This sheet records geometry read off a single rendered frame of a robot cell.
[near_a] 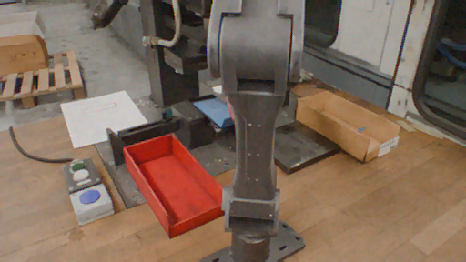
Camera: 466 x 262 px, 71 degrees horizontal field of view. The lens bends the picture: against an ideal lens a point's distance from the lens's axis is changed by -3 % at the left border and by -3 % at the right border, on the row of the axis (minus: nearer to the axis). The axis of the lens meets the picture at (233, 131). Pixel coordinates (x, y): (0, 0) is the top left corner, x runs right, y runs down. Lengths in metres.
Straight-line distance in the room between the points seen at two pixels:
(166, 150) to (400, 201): 0.54
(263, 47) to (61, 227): 0.54
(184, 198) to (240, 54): 0.44
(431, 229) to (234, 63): 0.54
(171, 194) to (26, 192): 0.32
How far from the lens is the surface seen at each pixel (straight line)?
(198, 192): 0.73
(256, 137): 0.40
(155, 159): 0.84
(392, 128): 0.93
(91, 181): 0.77
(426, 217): 0.77
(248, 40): 0.33
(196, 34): 0.82
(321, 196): 0.75
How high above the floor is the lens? 1.38
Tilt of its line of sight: 31 degrees down
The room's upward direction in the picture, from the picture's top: straight up
